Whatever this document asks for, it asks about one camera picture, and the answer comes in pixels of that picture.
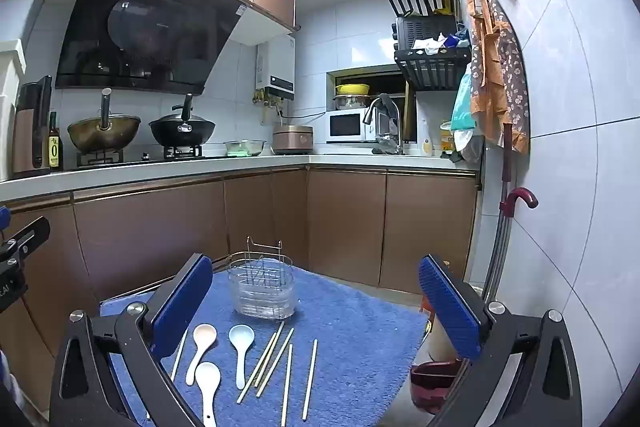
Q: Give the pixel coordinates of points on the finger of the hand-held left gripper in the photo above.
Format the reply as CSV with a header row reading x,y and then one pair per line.
x,y
30,234
3,218

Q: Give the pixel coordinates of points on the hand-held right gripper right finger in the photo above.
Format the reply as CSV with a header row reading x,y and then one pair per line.
x,y
447,312

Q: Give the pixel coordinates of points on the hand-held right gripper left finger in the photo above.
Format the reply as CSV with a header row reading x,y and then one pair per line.
x,y
182,302

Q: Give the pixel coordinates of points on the beige ceramic spoon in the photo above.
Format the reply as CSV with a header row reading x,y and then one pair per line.
x,y
204,337

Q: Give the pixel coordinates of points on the wooden chopstick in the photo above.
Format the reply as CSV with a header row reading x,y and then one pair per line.
x,y
310,379
260,363
287,384
179,356
275,363
265,358

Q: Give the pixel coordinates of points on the light blue ceramic spoon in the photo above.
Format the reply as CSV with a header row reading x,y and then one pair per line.
x,y
241,337

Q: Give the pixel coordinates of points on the white ceramic spoon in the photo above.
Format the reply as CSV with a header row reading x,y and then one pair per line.
x,y
207,377

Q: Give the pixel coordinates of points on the grey metal poles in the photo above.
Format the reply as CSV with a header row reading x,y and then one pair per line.
x,y
500,252

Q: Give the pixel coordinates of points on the oil bottle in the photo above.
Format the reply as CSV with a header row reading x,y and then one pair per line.
x,y
54,152

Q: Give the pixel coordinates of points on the brown black kettle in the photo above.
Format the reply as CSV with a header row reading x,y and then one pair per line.
x,y
25,137

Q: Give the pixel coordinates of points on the blue towel mat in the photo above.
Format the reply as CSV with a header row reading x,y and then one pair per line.
x,y
350,347

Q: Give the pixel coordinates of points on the brass wok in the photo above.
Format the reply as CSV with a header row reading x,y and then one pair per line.
x,y
105,132

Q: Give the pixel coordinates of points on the gas stove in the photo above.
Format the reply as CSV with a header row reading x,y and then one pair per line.
x,y
150,159

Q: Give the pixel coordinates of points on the steel bowl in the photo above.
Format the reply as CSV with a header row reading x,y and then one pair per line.
x,y
245,147

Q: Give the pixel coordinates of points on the black wok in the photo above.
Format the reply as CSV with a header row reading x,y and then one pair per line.
x,y
182,132

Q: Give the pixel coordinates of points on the yellow bottle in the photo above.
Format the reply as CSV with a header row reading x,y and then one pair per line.
x,y
446,139

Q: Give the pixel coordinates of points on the rice cooker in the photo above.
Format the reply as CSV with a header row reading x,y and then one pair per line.
x,y
292,139

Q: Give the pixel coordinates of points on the teal bag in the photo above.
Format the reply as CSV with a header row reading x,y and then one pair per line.
x,y
462,107

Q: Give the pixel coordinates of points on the white microwave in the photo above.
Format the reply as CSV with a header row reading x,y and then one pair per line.
x,y
345,124

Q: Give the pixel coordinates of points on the steel faucet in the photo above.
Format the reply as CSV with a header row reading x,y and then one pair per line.
x,y
385,99

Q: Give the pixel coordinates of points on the steel basin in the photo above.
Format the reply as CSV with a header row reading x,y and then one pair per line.
x,y
350,102

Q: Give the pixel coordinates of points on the black range hood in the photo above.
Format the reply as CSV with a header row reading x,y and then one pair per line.
x,y
150,32

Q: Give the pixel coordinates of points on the yellow pot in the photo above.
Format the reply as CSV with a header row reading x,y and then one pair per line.
x,y
352,89

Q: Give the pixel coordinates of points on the floral apron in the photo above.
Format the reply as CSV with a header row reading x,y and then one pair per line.
x,y
505,72

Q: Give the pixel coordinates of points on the white water heater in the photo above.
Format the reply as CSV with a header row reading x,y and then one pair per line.
x,y
277,62

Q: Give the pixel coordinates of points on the black wall rack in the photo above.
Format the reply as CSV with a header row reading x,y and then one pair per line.
x,y
430,69

